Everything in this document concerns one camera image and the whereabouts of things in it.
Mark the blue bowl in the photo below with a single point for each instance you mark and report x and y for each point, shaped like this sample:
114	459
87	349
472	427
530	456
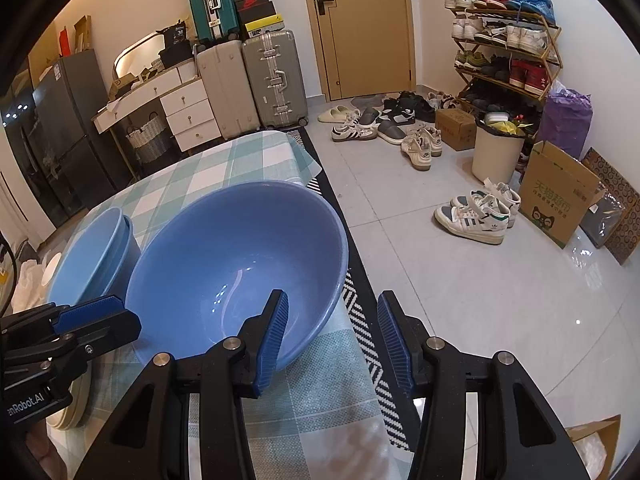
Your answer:
85	270
225	260
129	255

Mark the teal suitcase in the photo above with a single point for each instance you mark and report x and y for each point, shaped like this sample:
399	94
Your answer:
210	5

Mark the silver suitcase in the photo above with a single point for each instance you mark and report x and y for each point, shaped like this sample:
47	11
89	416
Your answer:
275	80

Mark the grey door mat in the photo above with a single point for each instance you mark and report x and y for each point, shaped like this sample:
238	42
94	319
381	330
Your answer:
365	101

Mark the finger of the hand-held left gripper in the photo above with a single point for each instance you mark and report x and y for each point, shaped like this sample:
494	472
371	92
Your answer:
90	312
110	332

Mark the white green high-top sneaker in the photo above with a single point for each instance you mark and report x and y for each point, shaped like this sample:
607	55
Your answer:
500	205
470	225

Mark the brown patterned board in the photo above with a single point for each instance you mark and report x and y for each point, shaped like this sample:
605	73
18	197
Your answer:
627	220

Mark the dark grey refrigerator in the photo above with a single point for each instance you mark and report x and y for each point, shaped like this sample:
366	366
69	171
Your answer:
65	150

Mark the scattered shoes and slippers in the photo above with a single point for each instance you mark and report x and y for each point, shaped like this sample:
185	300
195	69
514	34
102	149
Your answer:
390	130

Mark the clear plastic bag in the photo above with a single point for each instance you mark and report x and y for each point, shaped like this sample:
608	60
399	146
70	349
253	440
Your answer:
30	285

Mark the large green print cardboard box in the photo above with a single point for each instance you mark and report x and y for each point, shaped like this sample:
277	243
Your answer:
555	200

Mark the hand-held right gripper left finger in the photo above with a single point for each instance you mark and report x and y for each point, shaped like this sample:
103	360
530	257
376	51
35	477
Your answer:
272	347

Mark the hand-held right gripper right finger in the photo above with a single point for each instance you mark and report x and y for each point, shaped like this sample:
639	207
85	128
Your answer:
395	345

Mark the tan wooden door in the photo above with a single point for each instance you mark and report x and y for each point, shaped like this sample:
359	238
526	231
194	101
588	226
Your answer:
365	35

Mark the open cardboard box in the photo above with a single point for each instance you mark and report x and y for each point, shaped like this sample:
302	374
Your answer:
595	440

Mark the teal checkered tablecloth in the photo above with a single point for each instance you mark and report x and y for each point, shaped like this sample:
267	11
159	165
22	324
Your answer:
310	410

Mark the woven laundry basket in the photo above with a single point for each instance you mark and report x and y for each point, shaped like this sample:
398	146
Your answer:
150	142

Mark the beige suitcase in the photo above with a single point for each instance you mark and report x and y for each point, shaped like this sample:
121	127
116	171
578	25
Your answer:
227	90

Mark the white trash bin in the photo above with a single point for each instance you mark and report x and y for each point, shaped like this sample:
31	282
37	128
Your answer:
495	155

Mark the wooden shoe rack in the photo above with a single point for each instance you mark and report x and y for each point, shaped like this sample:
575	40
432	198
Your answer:
552	60

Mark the black bag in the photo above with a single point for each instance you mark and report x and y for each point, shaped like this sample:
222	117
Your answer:
177	55

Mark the flattened cardboard sheets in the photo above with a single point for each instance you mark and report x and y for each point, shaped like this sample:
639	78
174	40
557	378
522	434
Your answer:
75	42

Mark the cream round plate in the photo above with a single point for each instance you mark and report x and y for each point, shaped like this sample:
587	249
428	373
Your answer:
81	385
62	425

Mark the taped cardboard box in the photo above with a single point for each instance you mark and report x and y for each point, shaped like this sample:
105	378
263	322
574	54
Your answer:
455	130

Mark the rows of shelved shoes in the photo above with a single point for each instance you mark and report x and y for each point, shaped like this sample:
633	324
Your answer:
500	35

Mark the person's left hand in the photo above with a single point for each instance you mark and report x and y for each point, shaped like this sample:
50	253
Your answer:
45	455

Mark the arched mirror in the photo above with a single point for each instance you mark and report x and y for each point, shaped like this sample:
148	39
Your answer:
135	55

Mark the yellow black shoe box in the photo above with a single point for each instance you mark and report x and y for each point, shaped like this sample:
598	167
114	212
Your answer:
265	27

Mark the purple plastic bag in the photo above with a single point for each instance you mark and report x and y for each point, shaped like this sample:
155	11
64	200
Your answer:
565	120

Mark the red black shoe box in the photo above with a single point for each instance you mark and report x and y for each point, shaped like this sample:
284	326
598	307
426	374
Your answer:
257	10

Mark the small brown cardboard box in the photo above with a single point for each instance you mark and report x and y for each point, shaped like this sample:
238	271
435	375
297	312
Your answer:
124	87

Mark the white dresser with drawers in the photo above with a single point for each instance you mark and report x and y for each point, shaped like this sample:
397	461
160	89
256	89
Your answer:
185	110

